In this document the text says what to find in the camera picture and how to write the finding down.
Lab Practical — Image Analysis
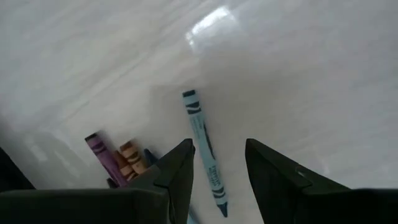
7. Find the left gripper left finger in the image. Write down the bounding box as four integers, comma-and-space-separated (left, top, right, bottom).
129, 138, 196, 224

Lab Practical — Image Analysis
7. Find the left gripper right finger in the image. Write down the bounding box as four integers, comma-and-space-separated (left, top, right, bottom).
244, 138, 351, 224

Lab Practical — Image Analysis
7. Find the light blue crayon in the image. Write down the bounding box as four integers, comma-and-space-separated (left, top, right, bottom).
182, 89, 229, 218

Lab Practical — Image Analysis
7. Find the brown crayon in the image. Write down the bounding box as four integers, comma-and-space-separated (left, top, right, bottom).
119, 140, 149, 175
112, 151, 137, 183

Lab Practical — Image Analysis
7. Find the purple crayon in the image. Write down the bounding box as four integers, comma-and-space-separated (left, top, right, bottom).
84, 132, 128, 188

